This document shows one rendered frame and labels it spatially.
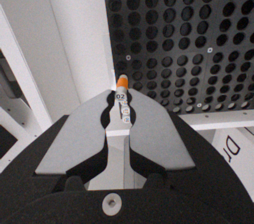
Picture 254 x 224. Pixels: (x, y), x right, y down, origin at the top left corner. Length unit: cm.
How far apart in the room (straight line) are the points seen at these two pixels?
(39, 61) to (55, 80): 4
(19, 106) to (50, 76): 26
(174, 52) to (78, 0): 15
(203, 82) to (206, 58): 3
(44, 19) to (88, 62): 8
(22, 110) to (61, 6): 30
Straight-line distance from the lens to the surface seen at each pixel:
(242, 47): 21
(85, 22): 23
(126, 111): 18
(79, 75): 25
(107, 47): 22
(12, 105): 46
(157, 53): 17
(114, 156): 172
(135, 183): 108
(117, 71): 17
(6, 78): 21
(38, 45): 19
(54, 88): 20
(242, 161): 37
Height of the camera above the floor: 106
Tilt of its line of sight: 61 degrees down
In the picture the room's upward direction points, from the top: 179 degrees clockwise
